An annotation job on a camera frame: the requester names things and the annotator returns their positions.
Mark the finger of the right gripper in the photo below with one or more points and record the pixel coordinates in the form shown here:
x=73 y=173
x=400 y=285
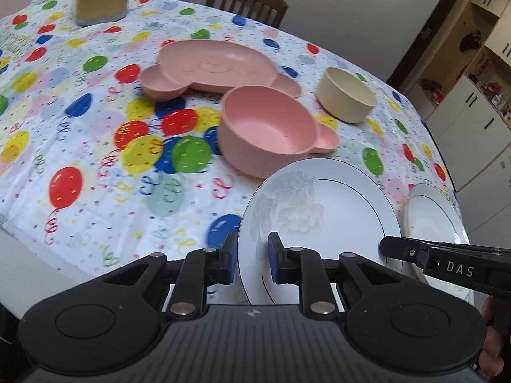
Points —
x=409 y=250

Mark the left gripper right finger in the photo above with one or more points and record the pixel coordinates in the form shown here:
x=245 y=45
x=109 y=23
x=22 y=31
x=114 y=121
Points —
x=312 y=274

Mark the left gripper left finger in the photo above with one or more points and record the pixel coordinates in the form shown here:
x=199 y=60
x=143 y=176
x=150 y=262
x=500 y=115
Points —
x=193 y=275

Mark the white plate with floral print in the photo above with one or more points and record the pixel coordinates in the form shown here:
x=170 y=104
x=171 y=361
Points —
x=318 y=203

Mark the pink heart-shaped dish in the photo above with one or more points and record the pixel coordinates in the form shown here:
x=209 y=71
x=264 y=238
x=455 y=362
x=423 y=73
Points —
x=327 y=140

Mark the pink bowl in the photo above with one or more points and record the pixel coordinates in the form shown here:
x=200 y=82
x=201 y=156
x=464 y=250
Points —
x=262 y=129

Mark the cream bowl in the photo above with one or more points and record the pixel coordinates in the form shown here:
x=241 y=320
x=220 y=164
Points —
x=345 y=96

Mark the pink bear-shaped divided plate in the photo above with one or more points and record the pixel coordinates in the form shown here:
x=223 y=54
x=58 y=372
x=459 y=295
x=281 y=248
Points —
x=211 y=66

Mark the white kitchen cabinet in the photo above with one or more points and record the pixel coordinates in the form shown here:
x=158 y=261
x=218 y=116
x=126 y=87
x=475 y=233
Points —
x=461 y=89

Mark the right hand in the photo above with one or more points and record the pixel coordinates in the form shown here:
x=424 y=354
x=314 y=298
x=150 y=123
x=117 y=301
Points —
x=490 y=361

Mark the white plate with thin rim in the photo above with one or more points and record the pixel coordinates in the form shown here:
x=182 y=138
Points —
x=429 y=215

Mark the balloon birthday tablecloth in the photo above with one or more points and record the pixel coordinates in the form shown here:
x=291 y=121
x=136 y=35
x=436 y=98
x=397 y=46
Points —
x=94 y=174

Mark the dark wooden chair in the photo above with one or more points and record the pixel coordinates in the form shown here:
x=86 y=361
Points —
x=270 y=12

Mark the dark entrance door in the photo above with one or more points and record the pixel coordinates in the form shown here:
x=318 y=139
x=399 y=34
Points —
x=421 y=43

